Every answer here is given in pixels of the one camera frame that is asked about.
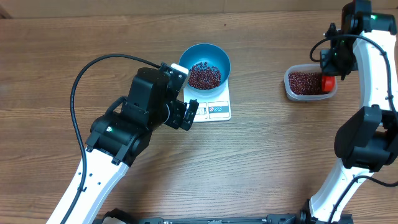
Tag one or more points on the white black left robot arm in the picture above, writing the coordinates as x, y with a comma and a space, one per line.
120, 135

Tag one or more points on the red beans in bowl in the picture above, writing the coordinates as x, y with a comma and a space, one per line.
204, 76

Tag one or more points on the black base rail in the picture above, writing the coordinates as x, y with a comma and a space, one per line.
118, 216

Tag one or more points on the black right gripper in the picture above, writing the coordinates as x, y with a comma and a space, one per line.
326, 60

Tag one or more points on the blue plastic bowl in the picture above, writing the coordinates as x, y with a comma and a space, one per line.
210, 53

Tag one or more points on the red adzuki beans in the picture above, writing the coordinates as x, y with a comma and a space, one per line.
302, 83

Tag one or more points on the orange measuring scoop blue handle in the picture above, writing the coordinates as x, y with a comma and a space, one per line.
328, 83

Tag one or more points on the clear plastic food container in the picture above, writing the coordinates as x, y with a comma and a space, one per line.
307, 68

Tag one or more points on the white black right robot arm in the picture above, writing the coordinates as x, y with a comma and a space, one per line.
367, 142

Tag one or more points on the white digital kitchen scale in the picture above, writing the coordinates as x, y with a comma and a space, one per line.
214, 104

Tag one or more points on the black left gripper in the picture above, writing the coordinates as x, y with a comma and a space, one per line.
178, 111

